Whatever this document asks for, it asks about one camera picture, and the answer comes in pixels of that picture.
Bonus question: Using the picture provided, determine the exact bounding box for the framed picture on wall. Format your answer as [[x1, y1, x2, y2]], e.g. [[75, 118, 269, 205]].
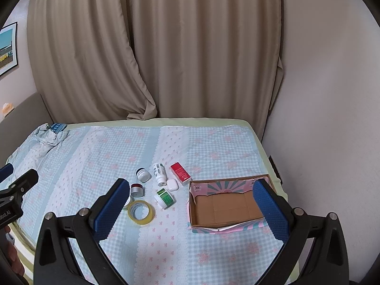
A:
[[0, 22, 18, 76]]

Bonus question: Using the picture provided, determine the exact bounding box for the white bottle green cap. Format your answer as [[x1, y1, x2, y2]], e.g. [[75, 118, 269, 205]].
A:
[[153, 163, 167, 187]]

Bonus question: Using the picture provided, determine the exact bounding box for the green mattress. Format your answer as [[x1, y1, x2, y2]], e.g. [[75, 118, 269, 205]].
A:
[[11, 116, 301, 285]]

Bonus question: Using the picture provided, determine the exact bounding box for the small jar red band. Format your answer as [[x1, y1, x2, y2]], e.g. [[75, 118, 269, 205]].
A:
[[130, 183, 144, 198]]

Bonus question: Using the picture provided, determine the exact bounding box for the white round lid jar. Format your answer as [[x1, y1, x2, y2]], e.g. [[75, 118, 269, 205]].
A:
[[123, 196, 133, 209]]

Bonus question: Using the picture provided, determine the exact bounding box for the red and white box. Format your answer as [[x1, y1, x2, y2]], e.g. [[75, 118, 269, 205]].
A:
[[170, 162, 191, 185]]

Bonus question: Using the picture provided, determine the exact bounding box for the person's left hand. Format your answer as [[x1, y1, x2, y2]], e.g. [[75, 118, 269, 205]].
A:
[[6, 238, 24, 276]]

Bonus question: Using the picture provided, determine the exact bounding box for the grey sofa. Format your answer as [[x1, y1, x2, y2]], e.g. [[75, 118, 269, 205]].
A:
[[0, 93, 53, 166]]

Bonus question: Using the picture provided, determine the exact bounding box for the open cardboard box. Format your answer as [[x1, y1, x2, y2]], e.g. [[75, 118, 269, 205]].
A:
[[188, 174, 274, 233]]

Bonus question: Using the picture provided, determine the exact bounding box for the green label white jar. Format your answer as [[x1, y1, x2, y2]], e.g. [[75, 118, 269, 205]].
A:
[[154, 188, 175, 210]]

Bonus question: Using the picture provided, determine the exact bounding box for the floral checked blue bedsheet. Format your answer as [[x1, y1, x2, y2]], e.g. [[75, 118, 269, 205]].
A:
[[5, 122, 286, 285]]

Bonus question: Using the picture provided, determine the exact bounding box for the yellow clear tape roll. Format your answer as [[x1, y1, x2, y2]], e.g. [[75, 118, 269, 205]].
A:
[[127, 200, 155, 226]]

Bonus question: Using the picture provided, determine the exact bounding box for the grey jar white lid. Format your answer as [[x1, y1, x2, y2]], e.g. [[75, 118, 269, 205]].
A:
[[136, 168, 151, 183]]

